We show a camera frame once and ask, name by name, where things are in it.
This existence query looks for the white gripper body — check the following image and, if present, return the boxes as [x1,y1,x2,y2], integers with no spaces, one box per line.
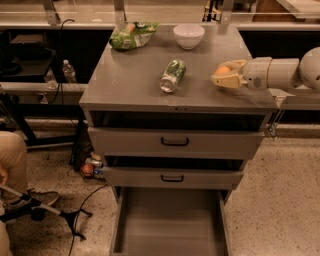
[243,57,272,90]

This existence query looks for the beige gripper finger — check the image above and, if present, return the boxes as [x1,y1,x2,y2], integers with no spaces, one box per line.
[218,59,247,73]
[211,73,247,89]

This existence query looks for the orange fruit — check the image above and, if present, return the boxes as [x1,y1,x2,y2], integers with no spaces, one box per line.
[214,66,231,75]

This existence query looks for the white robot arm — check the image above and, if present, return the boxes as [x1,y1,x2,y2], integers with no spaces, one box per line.
[211,47,320,91]

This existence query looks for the grey metal drawer cabinet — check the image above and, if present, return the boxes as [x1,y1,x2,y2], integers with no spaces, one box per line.
[79,23,279,204]

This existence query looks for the grey top drawer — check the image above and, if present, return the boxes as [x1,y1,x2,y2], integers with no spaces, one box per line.
[88,128,264,160]

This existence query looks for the grey middle drawer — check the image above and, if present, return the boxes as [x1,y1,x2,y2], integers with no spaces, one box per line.
[103,167,243,190]

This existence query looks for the grey open bottom drawer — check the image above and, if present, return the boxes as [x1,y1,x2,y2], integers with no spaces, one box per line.
[109,188,232,256]

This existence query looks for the person hand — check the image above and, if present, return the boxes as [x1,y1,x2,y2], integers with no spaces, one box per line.
[0,164,8,186]

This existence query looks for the white ceramic bowl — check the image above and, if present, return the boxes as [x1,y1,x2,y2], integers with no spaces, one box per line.
[173,24,205,50]

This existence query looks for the green soda can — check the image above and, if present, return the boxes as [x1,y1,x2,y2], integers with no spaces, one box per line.
[160,59,186,93]

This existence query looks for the green chip bag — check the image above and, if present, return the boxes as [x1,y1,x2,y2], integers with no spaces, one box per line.
[109,22,159,50]

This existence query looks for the can on floor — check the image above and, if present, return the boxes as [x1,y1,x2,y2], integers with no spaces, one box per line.
[85,158,103,168]

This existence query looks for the clear water bottle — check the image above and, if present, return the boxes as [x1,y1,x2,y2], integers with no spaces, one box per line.
[62,59,77,84]
[44,68,58,90]

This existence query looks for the red apple on floor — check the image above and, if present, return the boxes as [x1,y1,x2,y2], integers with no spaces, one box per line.
[81,164,94,177]

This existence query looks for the black grabber tool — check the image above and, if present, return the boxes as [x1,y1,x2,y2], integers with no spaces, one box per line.
[0,185,93,240]

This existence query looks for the grey sneaker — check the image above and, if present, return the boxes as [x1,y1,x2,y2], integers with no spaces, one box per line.
[3,190,59,211]

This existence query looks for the person leg khaki trousers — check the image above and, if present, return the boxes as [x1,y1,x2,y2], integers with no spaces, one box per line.
[0,131,27,256]

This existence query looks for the black floor cable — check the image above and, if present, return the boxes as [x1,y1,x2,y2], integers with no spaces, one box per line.
[67,184,108,256]

